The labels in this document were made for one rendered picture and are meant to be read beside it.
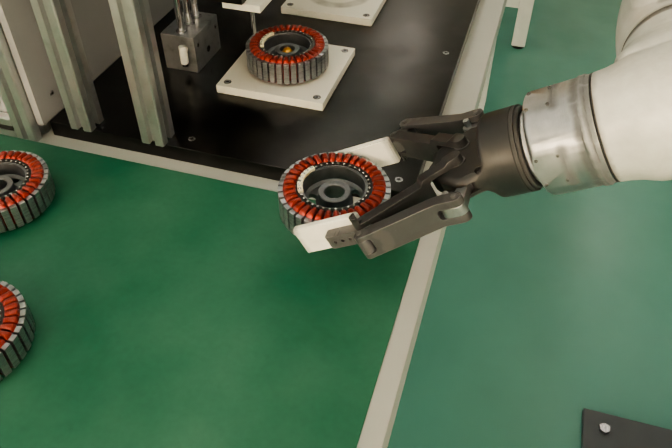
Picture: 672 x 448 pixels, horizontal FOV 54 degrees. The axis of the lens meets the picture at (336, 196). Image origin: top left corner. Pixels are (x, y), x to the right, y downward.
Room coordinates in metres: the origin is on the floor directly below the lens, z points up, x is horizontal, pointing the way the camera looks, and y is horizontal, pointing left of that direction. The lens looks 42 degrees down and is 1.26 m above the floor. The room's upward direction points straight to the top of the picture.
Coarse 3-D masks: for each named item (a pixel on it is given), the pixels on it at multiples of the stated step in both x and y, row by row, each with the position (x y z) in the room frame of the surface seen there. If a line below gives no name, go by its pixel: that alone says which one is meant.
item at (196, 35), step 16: (192, 16) 0.87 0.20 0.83; (208, 16) 0.87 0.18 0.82; (176, 32) 0.83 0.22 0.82; (192, 32) 0.83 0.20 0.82; (208, 32) 0.85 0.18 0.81; (176, 48) 0.82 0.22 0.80; (192, 48) 0.81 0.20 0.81; (208, 48) 0.84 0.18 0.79; (176, 64) 0.82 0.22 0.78; (192, 64) 0.81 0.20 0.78
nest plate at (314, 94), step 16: (336, 48) 0.86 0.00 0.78; (352, 48) 0.86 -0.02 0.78; (240, 64) 0.81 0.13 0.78; (336, 64) 0.81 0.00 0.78; (224, 80) 0.77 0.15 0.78; (240, 80) 0.77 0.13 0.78; (256, 80) 0.77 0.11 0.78; (320, 80) 0.77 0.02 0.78; (336, 80) 0.77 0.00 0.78; (256, 96) 0.74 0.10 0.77; (272, 96) 0.74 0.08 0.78; (288, 96) 0.73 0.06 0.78; (304, 96) 0.73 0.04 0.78; (320, 96) 0.73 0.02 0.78
